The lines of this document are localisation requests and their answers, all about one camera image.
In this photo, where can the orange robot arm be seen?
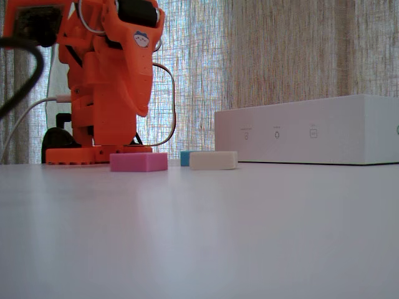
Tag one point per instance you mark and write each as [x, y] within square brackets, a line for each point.
[103, 93]

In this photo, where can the beige woven curtain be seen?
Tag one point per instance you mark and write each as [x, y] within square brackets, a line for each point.
[280, 46]

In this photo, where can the orange gripper black servo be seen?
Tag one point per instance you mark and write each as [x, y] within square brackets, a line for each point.
[132, 66]

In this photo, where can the blue foam cuboid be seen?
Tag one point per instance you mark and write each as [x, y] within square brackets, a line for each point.
[185, 158]

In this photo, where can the black table clamp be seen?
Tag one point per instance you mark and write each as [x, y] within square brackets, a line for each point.
[56, 141]

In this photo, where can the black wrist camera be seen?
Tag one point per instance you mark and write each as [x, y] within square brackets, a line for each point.
[37, 25]

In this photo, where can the cream foam cuboid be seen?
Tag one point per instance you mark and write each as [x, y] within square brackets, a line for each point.
[213, 160]

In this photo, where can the white cardboard bin box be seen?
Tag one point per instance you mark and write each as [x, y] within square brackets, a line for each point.
[311, 130]

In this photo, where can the orange robot base plate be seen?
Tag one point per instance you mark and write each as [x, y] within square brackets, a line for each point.
[71, 154]

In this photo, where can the pink foam cuboid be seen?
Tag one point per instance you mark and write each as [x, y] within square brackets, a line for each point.
[137, 162]

